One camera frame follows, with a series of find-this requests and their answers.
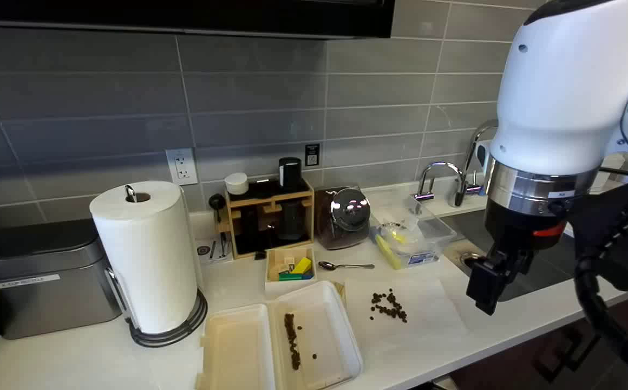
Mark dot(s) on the yellow sponge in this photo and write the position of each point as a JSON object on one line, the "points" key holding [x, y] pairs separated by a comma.
{"points": [[301, 265]]}

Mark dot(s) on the steel kitchen sink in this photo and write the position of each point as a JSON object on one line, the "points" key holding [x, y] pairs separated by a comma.
{"points": [[467, 228]]}

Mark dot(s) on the black cup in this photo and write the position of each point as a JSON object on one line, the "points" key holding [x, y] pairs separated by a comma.
{"points": [[289, 175]]}

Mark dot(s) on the small chrome faucet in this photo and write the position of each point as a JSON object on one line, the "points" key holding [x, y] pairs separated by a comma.
{"points": [[429, 168]]}

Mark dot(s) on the coffee beans strip in clamshell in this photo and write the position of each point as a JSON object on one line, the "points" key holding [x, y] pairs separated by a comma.
{"points": [[293, 343]]}

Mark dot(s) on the pile of coffee beans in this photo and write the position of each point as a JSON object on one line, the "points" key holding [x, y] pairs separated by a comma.
{"points": [[388, 307]]}

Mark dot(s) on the metal spoon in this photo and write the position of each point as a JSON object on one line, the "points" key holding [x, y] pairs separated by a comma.
{"points": [[336, 265]]}

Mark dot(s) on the small yellow plastic piece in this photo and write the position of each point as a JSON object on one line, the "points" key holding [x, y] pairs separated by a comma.
{"points": [[390, 249]]}

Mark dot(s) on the small white jar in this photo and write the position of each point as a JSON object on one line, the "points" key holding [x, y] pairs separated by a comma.
{"points": [[236, 184]]}

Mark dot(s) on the small wooden box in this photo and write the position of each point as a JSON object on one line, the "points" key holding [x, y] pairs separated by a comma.
{"points": [[273, 260]]}

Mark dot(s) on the grey metal countertop appliance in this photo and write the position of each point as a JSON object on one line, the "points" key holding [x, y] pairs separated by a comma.
{"points": [[40, 283]]}

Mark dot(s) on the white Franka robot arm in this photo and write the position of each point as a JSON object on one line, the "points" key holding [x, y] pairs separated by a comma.
{"points": [[566, 87]]}

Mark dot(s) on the white wall power outlet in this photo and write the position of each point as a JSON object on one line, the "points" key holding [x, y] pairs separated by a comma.
{"points": [[180, 168]]}

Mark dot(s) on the metal paper towel holder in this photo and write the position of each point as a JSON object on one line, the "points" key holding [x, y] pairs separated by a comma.
{"points": [[175, 335]]}

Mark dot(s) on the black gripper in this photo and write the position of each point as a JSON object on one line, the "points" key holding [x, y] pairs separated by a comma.
{"points": [[532, 231]]}

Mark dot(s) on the small tan block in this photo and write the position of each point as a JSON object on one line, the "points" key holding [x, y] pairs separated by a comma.
{"points": [[338, 288]]}

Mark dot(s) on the white paper towel roll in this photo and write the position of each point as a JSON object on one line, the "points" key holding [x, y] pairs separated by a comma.
{"points": [[148, 252]]}

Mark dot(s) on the white paper serviette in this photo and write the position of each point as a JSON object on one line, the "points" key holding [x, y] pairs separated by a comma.
{"points": [[433, 311]]}

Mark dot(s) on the wooden cutting board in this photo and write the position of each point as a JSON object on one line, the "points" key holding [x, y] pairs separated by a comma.
{"points": [[240, 353]]}

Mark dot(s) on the grey dish tray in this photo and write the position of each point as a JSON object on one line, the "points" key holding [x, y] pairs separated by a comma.
{"points": [[419, 242]]}

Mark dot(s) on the large chrome faucet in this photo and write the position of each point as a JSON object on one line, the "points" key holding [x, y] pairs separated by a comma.
{"points": [[476, 141]]}

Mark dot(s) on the brown canister with chrome lid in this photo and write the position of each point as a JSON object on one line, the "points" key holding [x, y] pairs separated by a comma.
{"points": [[343, 217]]}

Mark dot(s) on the dark overhead cabinet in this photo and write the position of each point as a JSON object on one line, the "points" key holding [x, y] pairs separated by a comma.
{"points": [[185, 14]]}

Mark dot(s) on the wooden countertop organizer rack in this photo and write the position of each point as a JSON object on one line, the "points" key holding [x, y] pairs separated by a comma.
{"points": [[271, 199]]}

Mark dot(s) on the black wall switch plate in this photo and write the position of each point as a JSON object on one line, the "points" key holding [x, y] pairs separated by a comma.
{"points": [[313, 154]]}

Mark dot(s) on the green sponge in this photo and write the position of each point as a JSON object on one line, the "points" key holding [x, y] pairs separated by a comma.
{"points": [[294, 277]]}

